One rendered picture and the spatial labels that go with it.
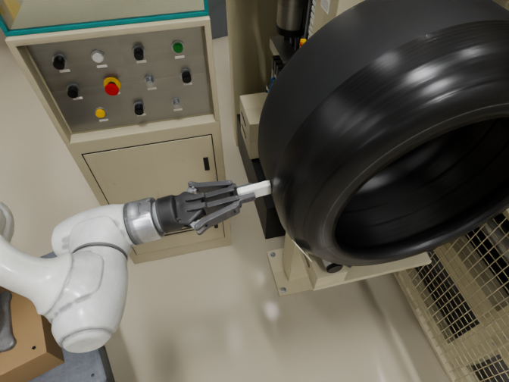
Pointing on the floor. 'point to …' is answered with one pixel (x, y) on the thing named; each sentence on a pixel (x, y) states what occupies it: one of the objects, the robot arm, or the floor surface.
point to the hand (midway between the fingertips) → (254, 190)
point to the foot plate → (284, 286)
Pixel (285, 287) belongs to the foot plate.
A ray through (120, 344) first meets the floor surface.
